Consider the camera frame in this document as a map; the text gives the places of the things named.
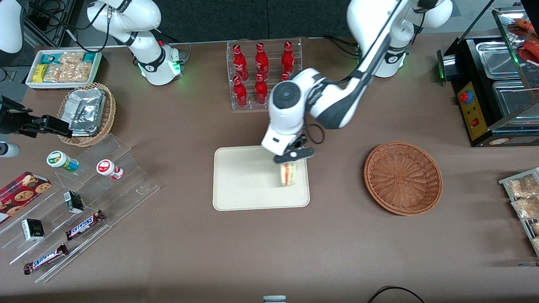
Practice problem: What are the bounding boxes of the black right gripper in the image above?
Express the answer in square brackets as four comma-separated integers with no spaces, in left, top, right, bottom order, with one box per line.
[0,96,71,138]

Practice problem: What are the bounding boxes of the triangular sandwich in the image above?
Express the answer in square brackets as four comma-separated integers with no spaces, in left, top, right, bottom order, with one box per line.
[280,162,297,186]

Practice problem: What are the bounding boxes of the beige plastic tray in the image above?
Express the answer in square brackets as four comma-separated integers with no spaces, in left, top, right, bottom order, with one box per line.
[213,145,311,211]

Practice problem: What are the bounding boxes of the light wicker basket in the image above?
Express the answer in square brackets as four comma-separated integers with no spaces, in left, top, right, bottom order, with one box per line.
[57,82,117,147]

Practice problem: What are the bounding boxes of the brown round wicker basket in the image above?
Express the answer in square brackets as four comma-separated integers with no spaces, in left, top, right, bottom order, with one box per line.
[364,141,443,216]

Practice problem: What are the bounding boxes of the grey metal snack tray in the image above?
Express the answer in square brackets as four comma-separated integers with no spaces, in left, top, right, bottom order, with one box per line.
[499,167,539,258]

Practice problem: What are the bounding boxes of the silver foil packet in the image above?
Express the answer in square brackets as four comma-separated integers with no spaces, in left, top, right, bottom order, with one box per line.
[67,88,107,111]
[67,101,106,137]

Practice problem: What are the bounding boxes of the green lid yogurt cup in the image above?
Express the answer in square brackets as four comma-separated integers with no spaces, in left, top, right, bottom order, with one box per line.
[46,150,80,173]

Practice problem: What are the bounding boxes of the white rectangular snack bin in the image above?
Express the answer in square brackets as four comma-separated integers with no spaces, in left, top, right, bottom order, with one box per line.
[26,49,103,90]

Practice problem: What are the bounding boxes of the clear bag of nuts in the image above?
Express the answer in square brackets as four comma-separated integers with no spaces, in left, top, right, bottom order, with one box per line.
[43,63,64,83]
[59,51,85,65]
[59,62,93,83]

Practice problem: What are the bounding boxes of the red lid yogurt cup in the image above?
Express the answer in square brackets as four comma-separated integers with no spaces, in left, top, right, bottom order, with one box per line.
[96,159,124,181]

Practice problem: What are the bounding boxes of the clear acrylic bottle rack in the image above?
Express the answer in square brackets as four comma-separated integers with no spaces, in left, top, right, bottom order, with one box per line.
[227,37,303,111]

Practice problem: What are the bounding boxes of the red cookie box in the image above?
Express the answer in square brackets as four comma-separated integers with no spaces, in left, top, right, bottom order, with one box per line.
[0,171,52,224]

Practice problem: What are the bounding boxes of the small black drink carton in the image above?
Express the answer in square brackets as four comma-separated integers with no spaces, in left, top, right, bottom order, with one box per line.
[64,190,85,214]
[21,218,45,242]

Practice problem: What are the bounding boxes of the clear acrylic stepped display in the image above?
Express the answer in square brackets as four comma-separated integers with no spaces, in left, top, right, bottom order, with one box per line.
[0,133,160,284]

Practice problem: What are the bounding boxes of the snickers chocolate bar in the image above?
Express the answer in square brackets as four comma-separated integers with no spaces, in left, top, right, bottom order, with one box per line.
[23,243,69,275]
[65,210,106,241]

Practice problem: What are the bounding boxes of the black food warmer machine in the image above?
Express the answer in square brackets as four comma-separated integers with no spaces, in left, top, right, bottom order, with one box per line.
[436,0,539,147]

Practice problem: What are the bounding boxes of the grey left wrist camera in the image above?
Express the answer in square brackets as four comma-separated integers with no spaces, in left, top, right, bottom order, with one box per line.
[288,134,308,152]

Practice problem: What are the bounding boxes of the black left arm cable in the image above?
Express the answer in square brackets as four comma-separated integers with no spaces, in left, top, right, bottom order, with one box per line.
[304,123,326,145]

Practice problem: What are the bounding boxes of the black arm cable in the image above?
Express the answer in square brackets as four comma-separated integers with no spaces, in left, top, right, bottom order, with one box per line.
[304,123,326,145]
[25,0,127,54]

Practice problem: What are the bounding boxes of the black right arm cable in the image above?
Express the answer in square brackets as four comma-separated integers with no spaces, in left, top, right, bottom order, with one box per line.
[25,0,127,54]

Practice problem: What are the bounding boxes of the black left base cables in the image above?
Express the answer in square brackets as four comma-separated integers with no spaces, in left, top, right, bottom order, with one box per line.
[323,35,359,58]

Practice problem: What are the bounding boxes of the black floor cable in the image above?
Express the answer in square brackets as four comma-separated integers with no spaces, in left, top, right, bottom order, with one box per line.
[367,286,426,303]

